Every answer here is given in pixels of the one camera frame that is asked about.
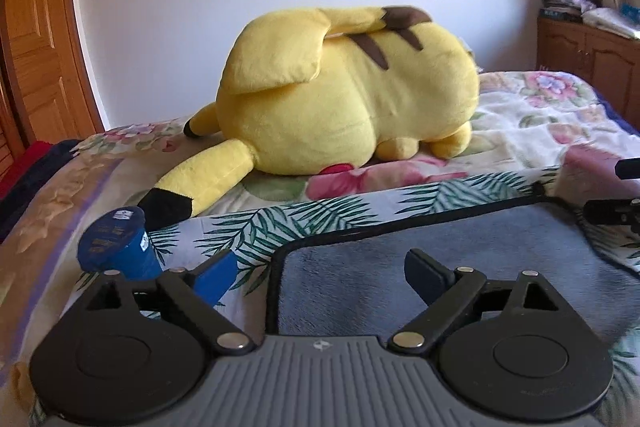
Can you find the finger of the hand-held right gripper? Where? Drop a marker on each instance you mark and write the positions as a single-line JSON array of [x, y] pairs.
[[629, 169], [612, 212]]

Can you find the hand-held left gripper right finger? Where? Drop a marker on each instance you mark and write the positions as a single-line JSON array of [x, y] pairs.
[[424, 276]]

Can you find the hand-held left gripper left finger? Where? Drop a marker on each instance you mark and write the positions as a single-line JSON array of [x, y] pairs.
[[216, 281]]

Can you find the grey towel with black edge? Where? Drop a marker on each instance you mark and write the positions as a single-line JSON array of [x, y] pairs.
[[350, 277]]

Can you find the floral blanket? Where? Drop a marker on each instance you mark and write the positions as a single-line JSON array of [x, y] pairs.
[[540, 117]]

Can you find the palm leaf print cloth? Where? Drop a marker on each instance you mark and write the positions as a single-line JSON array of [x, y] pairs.
[[300, 219]]

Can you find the blue cylindrical container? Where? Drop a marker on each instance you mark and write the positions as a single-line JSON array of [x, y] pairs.
[[117, 247]]

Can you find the wooden cabinet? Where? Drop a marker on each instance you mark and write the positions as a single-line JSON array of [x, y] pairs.
[[585, 52]]

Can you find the white plastic bag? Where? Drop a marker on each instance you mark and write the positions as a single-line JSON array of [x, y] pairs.
[[612, 21]]

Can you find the yellow plush toy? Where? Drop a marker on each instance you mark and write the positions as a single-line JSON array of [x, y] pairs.
[[345, 107]]

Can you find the dark blue cloth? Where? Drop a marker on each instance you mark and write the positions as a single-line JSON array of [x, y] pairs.
[[35, 202]]

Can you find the red cloth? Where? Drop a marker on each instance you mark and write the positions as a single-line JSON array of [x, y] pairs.
[[22, 169]]

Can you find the wooden door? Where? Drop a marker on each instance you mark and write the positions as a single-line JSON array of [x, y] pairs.
[[35, 22]]

